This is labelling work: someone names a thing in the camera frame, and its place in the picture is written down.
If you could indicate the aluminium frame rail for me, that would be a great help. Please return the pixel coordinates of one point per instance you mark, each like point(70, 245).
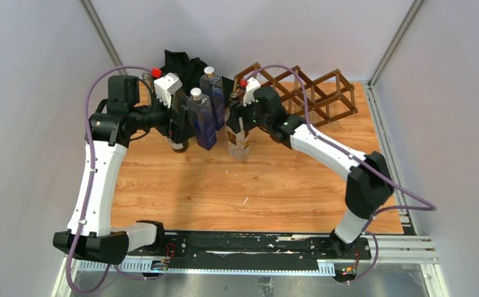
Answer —
point(385, 249)

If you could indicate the dark green wine bottle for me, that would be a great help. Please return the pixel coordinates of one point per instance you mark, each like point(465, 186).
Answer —
point(178, 147)

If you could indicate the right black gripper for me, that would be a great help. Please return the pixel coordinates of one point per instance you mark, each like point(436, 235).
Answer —
point(236, 111)

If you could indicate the black crumpled cloth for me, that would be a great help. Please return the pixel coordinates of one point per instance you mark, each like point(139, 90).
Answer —
point(189, 70)

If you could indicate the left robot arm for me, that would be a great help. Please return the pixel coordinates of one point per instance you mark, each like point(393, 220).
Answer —
point(110, 130)

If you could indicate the blue bottle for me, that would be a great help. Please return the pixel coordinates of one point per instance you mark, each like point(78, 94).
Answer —
point(211, 85)
point(202, 118)

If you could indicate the clear bottle with dark label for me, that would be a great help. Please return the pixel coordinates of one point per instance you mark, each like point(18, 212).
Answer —
point(179, 96)

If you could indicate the brown wooden wine rack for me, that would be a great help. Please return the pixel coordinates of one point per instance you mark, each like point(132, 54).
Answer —
point(326, 99)

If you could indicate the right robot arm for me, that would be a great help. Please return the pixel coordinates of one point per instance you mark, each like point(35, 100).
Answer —
point(366, 175)

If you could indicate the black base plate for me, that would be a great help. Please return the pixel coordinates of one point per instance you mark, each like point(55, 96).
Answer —
point(253, 252)

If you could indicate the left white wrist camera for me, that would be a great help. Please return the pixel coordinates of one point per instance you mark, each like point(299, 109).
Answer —
point(166, 87)

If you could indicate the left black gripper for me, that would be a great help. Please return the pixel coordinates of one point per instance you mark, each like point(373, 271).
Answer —
point(182, 129)

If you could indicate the clear bottle black cap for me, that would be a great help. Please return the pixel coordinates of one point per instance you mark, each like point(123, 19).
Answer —
point(238, 143)

